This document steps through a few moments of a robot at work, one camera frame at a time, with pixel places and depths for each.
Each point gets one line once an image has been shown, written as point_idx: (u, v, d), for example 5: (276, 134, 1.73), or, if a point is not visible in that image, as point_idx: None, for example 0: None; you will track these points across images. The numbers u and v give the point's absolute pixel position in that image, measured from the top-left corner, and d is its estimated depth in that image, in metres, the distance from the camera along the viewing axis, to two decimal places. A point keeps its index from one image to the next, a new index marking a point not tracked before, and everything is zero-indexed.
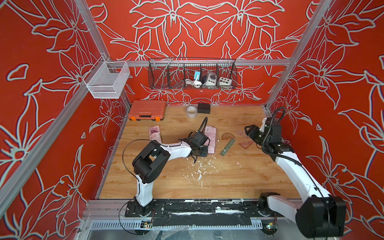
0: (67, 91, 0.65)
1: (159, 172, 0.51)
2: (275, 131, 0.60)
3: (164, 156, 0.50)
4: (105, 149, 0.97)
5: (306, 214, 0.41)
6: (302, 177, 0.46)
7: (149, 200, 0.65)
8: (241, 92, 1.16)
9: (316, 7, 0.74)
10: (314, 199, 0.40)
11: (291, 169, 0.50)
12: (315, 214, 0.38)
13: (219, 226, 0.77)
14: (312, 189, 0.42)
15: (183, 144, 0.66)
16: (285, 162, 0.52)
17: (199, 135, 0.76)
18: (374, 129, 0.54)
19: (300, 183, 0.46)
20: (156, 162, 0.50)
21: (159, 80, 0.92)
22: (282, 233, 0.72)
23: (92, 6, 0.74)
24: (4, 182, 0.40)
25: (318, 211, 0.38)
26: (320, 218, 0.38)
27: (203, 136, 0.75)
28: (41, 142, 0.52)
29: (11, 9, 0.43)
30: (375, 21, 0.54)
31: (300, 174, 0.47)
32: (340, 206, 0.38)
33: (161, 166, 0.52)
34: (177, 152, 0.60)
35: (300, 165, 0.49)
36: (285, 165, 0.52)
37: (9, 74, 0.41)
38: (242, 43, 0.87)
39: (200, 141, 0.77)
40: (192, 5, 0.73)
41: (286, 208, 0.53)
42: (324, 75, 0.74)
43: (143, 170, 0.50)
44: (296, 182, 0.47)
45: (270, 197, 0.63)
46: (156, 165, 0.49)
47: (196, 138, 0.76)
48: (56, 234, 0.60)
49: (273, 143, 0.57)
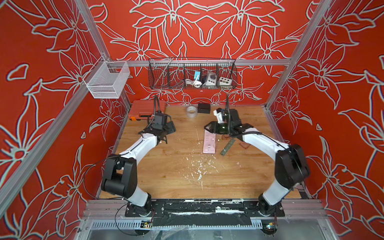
0: (67, 91, 0.65)
1: (134, 179, 0.48)
2: (233, 117, 0.69)
3: (129, 164, 0.45)
4: (105, 149, 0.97)
5: (282, 170, 0.47)
6: (264, 141, 0.55)
7: (146, 196, 0.65)
8: (241, 92, 1.16)
9: (316, 7, 0.74)
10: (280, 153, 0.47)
11: (255, 139, 0.58)
12: (286, 161, 0.45)
13: (219, 226, 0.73)
14: (275, 146, 0.51)
15: (145, 137, 0.60)
16: (249, 136, 0.61)
17: (157, 117, 0.70)
18: (374, 129, 0.54)
19: (265, 146, 0.54)
20: (125, 175, 0.45)
21: (159, 80, 0.93)
22: (282, 233, 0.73)
23: (92, 6, 0.74)
24: (4, 182, 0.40)
25: (286, 159, 0.45)
26: (290, 166, 0.46)
27: (162, 116, 0.70)
28: (41, 142, 0.52)
29: (11, 9, 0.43)
30: (375, 21, 0.54)
31: (261, 140, 0.56)
32: (298, 150, 0.47)
33: (132, 174, 0.46)
34: (143, 150, 0.55)
35: (261, 134, 0.58)
36: (250, 138, 0.61)
37: (9, 74, 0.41)
38: (243, 43, 0.87)
39: (162, 123, 0.72)
40: (192, 5, 0.73)
41: (277, 188, 0.55)
42: (324, 75, 0.74)
43: (118, 187, 0.45)
44: (263, 148, 0.55)
45: (265, 194, 0.64)
46: (128, 176, 0.45)
47: (155, 122, 0.70)
48: (56, 234, 0.60)
49: (236, 126, 0.67)
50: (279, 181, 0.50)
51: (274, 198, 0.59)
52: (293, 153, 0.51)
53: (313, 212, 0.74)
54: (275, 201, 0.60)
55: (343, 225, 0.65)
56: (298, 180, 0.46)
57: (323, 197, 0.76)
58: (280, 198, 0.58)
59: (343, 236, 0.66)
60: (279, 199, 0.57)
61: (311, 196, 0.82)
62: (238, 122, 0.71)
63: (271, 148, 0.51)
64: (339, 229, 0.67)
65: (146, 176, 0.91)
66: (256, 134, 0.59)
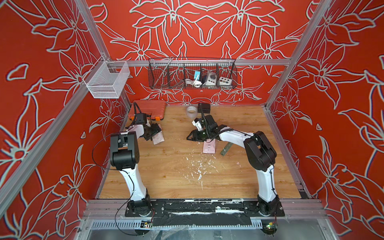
0: (67, 91, 0.65)
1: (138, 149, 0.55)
2: (209, 121, 0.79)
3: (132, 135, 0.56)
4: (105, 149, 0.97)
5: (252, 156, 0.55)
6: (235, 134, 0.63)
7: (145, 191, 0.69)
8: (241, 92, 1.16)
9: (316, 7, 0.74)
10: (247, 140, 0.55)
11: (228, 134, 0.66)
12: (252, 148, 0.54)
13: (219, 226, 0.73)
14: (243, 136, 0.59)
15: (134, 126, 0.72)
16: (224, 134, 0.69)
17: (139, 115, 0.84)
18: (374, 129, 0.54)
19: (237, 139, 0.62)
20: (130, 143, 0.55)
21: (159, 80, 0.93)
22: (283, 233, 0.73)
23: (92, 6, 0.74)
24: (4, 182, 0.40)
25: (252, 146, 0.54)
26: (257, 150, 0.54)
27: (142, 113, 0.84)
28: (41, 142, 0.52)
29: (11, 9, 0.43)
30: (375, 21, 0.54)
31: (232, 134, 0.64)
32: (261, 136, 0.56)
33: (136, 143, 0.57)
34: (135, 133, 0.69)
35: (232, 130, 0.67)
36: (224, 135, 0.69)
37: (9, 74, 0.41)
38: (243, 43, 0.87)
39: (144, 119, 0.84)
40: (192, 5, 0.73)
41: (262, 180, 0.60)
42: (323, 75, 0.74)
43: (127, 155, 0.54)
44: (237, 140, 0.62)
45: (260, 193, 0.65)
46: (133, 144, 0.55)
47: (138, 119, 0.84)
48: (56, 234, 0.60)
49: (213, 128, 0.75)
50: (253, 166, 0.57)
51: (266, 192, 0.61)
52: (259, 140, 0.60)
53: (313, 212, 0.74)
54: (269, 195, 0.62)
55: (343, 225, 0.65)
56: (266, 162, 0.54)
57: (323, 197, 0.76)
58: (271, 189, 0.61)
59: (343, 236, 0.66)
60: (272, 191, 0.62)
61: (311, 196, 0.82)
62: (214, 124, 0.80)
63: (241, 139, 0.59)
64: (339, 229, 0.67)
65: (146, 176, 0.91)
66: (228, 130, 0.68)
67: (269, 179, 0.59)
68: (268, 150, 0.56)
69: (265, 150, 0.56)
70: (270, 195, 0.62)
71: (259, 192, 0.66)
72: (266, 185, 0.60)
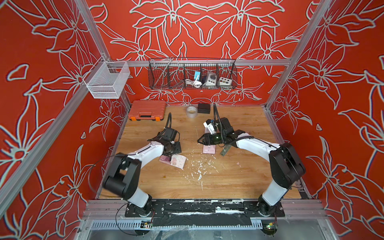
0: (67, 91, 0.65)
1: (136, 182, 0.49)
2: (225, 126, 0.71)
3: (136, 165, 0.46)
4: (105, 149, 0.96)
5: (278, 171, 0.47)
6: (256, 144, 0.56)
7: (146, 198, 0.65)
8: (241, 92, 1.16)
9: (316, 7, 0.74)
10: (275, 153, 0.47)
11: (247, 143, 0.59)
12: (279, 161, 0.46)
13: (219, 226, 0.77)
14: (267, 147, 0.52)
15: (152, 145, 0.61)
16: (242, 141, 0.62)
17: (168, 130, 0.74)
18: (374, 129, 0.54)
19: (259, 149, 0.55)
20: (128, 175, 0.45)
21: (159, 80, 0.93)
22: (282, 233, 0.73)
23: (92, 6, 0.74)
24: (4, 182, 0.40)
25: (279, 159, 0.46)
26: (286, 165, 0.47)
27: (171, 130, 0.74)
28: (41, 142, 0.52)
29: (12, 10, 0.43)
30: (375, 21, 0.54)
31: (253, 143, 0.57)
32: (289, 148, 0.48)
33: (135, 176, 0.47)
34: (149, 156, 0.57)
35: (253, 138, 0.59)
36: (243, 143, 0.62)
37: (9, 74, 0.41)
38: (242, 43, 0.87)
39: (171, 136, 0.76)
40: (192, 5, 0.73)
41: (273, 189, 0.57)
42: (324, 76, 0.74)
43: (119, 188, 0.45)
44: (258, 150, 0.55)
45: (264, 196, 0.64)
46: (131, 178, 0.45)
47: (165, 134, 0.74)
48: (56, 234, 0.60)
49: (229, 134, 0.68)
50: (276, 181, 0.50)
51: (274, 198, 0.59)
52: (285, 153, 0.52)
53: (313, 212, 0.74)
54: (275, 201, 0.60)
55: (344, 225, 0.65)
56: (294, 179, 0.46)
57: (324, 197, 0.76)
58: (279, 197, 0.58)
59: (343, 236, 0.66)
60: (278, 199, 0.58)
61: (311, 196, 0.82)
62: (230, 129, 0.73)
63: (264, 150, 0.52)
64: (339, 229, 0.67)
65: (146, 176, 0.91)
66: (248, 138, 0.60)
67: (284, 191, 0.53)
68: (297, 165, 0.48)
69: (293, 165, 0.49)
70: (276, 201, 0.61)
71: (262, 193, 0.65)
72: (277, 194, 0.56)
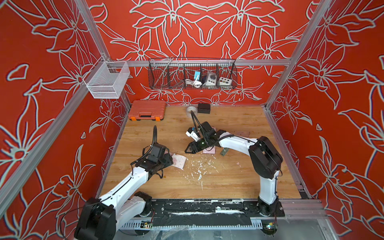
0: (67, 91, 0.65)
1: (112, 229, 0.43)
2: (206, 128, 0.74)
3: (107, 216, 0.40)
4: (105, 149, 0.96)
5: (258, 164, 0.51)
6: (237, 141, 0.59)
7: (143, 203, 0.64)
8: (241, 92, 1.16)
9: (316, 7, 0.74)
10: (253, 148, 0.51)
11: (229, 141, 0.62)
12: (259, 155, 0.50)
13: (219, 226, 0.77)
14: (247, 143, 0.55)
15: (135, 173, 0.55)
16: (224, 140, 0.65)
17: (154, 148, 0.66)
18: (374, 129, 0.54)
19: (239, 146, 0.58)
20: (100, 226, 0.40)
21: (159, 80, 0.93)
22: (282, 233, 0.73)
23: (92, 6, 0.74)
24: (4, 182, 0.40)
25: (258, 154, 0.50)
26: (265, 158, 0.50)
27: (159, 147, 0.66)
28: (41, 142, 0.52)
29: (12, 10, 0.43)
30: (375, 21, 0.54)
31: (234, 141, 0.60)
32: (266, 141, 0.53)
33: (109, 224, 0.41)
34: (129, 190, 0.50)
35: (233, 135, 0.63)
36: (225, 142, 0.65)
37: (9, 74, 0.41)
38: (242, 43, 0.87)
39: (158, 155, 0.67)
40: (192, 5, 0.73)
41: (266, 185, 0.58)
42: (324, 76, 0.74)
43: (92, 237, 0.40)
44: (239, 146, 0.59)
45: (261, 195, 0.64)
46: (103, 229, 0.39)
47: (151, 153, 0.67)
48: (56, 234, 0.60)
49: (212, 135, 0.70)
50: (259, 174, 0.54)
51: (269, 195, 0.60)
52: (263, 146, 0.56)
53: (313, 212, 0.74)
54: (271, 198, 0.61)
55: (344, 225, 0.65)
56: (274, 169, 0.50)
57: (324, 197, 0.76)
58: (273, 192, 0.59)
59: (343, 236, 0.66)
60: (273, 195, 0.61)
61: (311, 196, 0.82)
62: (212, 130, 0.76)
63: (244, 146, 0.55)
64: (339, 229, 0.67)
65: None
66: (230, 136, 0.63)
67: (274, 185, 0.57)
68: (275, 155, 0.53)
69: (270, 156, 0.53)
70: (272, 198, 0.61)
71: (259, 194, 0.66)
72: (269, 190, 0.58)
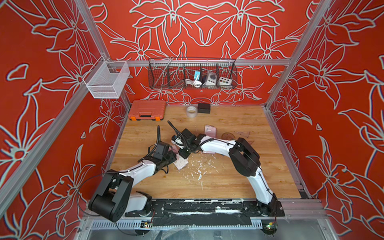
0: (67, 91, 0.65)
1: (126, 203, 0.46)
2: (186, 135, 0.76)
3: (126, 183, 0.44)
4: (105, 149, 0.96)
5: (238, 165, 0.55)
6: (217, 145, 0.61)
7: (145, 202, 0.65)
8: (241, 92, 1.16)
9: (316, 7, 0.74)
10: (232, 150, 0.54)
11: (210, 145, 0.64)
12: (238, 157, 0.53)
13: (219, 226, 0.77)
14: (226, 146, 0.58)
15: (145, 163, 0.61)
16: (205, 145, 0.66)
17: (159, 146, 0.72)
18: (374, 129, 0.54)
19: (220, 148, 0.60)
20: (118, 194, 0.43)
21: (159, 80, 0.93)
22: (282, 233, 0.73)
23: (92, 6, 0.74)
24: (4, 182, 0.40)
25: (237, 155, 0.53)
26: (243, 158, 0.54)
27: (163, 146, 0.71)
28: (41, 142, 0.52)
29: (11, 9, 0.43)
30: (375, 21, 0.54)
31: (214, 145, 0.62)
32: (243, 142, 0.56)
33: (125, 195, 0.45)
34: (141, 174, 0.56)
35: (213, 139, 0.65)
36: (207, 146, 0.66)
37: (9, 74, 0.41)
38: (242, 43, 0.87)
39: (162, 153, 0.73)
40: (192, 5, 0.73)
41: (254, 183, 0.60)
42: (323, 75, 0.74)
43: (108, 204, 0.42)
44: (220, 149, 0.60)
45: (258, 197, 0.64)
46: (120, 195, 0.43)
47: (157, 151, 0.72)
48: (56, 234, 0.60)
49: (193, 141, 0.71)
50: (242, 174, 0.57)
51: (263, 193, 0.61)
52: (241, 147, 0.60)
53: (313, 212, 0.74)
54: (266, 196, 0.62)
55: (343, 225, 0.65)
56: (253, 166, 0.55)
57: (324, 197, 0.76)
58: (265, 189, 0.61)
59: (343, 236, 0.66)
60: (267, 192, 0.62)
61: (311, 196, 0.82)
62: (192, 136, 0.77)
63: (224, 149, 0.58)
64: (339, 229, 0.67)
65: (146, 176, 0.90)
66: (209, 141, 0.65)
67: (261, 181, 0.59)
68: (252, 154, 0.57)
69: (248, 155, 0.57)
70: (266, 196, 0.62)
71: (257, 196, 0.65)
72: (260, 188, 0.60)
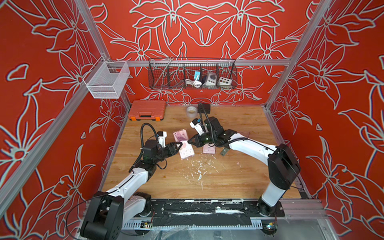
0: (67, 91, 0.65)
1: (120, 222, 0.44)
2: (214, 126, 0.66)
3: (116, 204, 0.42)
4: (105, 149, 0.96)
5: (277, 174, 0.47)
6: (251, 147, 0.53)
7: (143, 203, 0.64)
8: (241, 92, 1.16)
9: (316, 7, 0.74)
10: (272, 157, 0.46)
11: (242, 145, 0.57)
12: (278, 165, 0.45)
13: (219, 227, 0.77)
14: (264, 150, 0.50)
15: (136, 173, 0.58)
16: (236, 144, 0.59)
17: (146, 150, 0.64)
18: (374, 129, 0.54)
19: (255, 152, 0.53)
20: (110, 216, 0.41)
21: (159, 80, 0.93)
22: (282, 233, 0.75)
23: (92, 6, 0.74)
24: (4, 181, 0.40)
25: (278, 163, 0.45)
26: (285, 168, 0.46)
27: (150, 148, 0.64)
28: (41, 142, 0.52)
29: (11, 9, 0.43)
30: (375, 21, 0.54)
31: (247, 146, 0.55)
32: (286, 149, 0.48)
33: (118, 215, 0.42)
34: (133, 186, 0.53)
35: (247, 139, 0.57)
36: (237, 145, 0.59)
37: (9, 74, 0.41)
38: (242, 43, 0.87)
39: (152, 155, 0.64)
40: (192, 5, 0.73)
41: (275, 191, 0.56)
42: (323, 76, 0.74)
43: (100, 230, 0.40)
44: (254, 153, 0.54)
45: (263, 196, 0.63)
46: (113, 218, 0.41)
47: (145, 154, 0.65)
48: (56, 234, 0.60)
49: (219, 134, 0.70)
50: (273, 182, 0.50)
51: (273, 199, 0.59)
52: (281, 153, 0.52)
53: (313, 212, 0.74)
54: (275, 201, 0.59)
55: (344, 225, 0.65)
56: (292, 179, 0.46)
57: (324, 197, 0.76)
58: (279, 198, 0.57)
59: (343, 236, 0.66)
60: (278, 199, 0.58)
61: (311, 196, 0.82)
62: (219, 129, 0.68)
63: (261, 153, 0.50)
64: (339, 229, 0.67)
65: None
66: (242, 140, 0.57)
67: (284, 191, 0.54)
68: (293, 165, 0.48)
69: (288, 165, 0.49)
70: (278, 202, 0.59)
71: (262, 195, 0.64)
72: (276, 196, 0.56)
